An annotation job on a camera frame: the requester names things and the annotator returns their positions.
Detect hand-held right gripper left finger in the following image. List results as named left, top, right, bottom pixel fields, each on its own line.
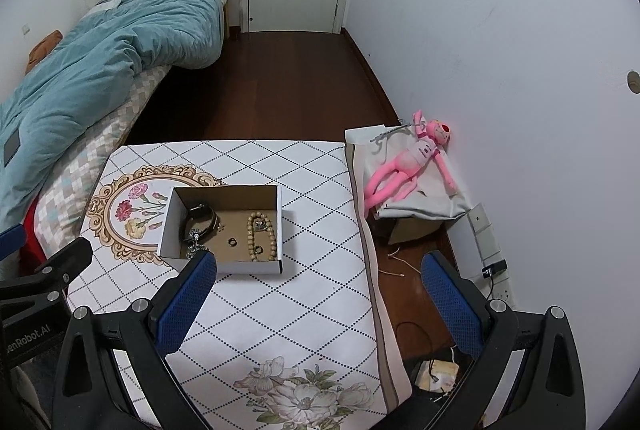
left=50, top=250, right=218, bottom=430

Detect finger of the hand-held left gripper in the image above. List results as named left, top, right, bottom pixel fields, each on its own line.
left=30, top=237, right=95, bottom=304
left=0, top=224, right=29, bottom=263

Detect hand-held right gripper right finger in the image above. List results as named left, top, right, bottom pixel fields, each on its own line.
left=420, top=251, right=587, bottom=430

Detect white cardboard box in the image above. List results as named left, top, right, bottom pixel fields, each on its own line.
left=156, top=183, right=284, bottom=276

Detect black smart band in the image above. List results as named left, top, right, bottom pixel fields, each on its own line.
left=182, top=204, right=221, bottom=241

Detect beige beaded bracelet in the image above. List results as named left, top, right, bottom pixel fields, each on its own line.
left=246, top=211, right=278, bottom=261

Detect red cloth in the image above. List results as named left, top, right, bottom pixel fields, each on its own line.
left=19, top=201, right=47, bottom=271

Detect black charger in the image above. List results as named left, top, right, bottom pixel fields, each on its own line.
left=481, top=260, right=509, bottom=280

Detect beige packet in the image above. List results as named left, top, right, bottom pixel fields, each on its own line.
left=416, top=359, right=459, bottom=394

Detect grey tote bag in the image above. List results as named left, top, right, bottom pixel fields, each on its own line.
left=345, top=124, right=474, bottom=223

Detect checkered grey pillow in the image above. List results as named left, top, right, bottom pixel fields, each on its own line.
left=30, top=64, right=174, bottom=241

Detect floral diamond-pattern tablecloth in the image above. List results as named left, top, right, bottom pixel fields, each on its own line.
left=66, top=139, right=414, bottom=430

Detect pink plush toy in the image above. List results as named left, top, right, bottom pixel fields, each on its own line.
left=363, top=110, right=458, bottom=217

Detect light blue quilt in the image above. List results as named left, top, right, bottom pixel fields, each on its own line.
left=0, top=0, right=236, bottom=231

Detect brown plush toy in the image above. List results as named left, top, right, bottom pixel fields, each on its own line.
left=26, top=30, right=64, bottom=73

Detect black cable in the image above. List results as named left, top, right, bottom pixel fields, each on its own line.
left=395, top=321, right=437, bottom=357

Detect white cable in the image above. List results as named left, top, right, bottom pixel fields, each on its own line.
left=384, top=247, right=421, bottom=279

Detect grey wall switch panel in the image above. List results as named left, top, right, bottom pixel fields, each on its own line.
left=467, top=204, right=501, bottom=263

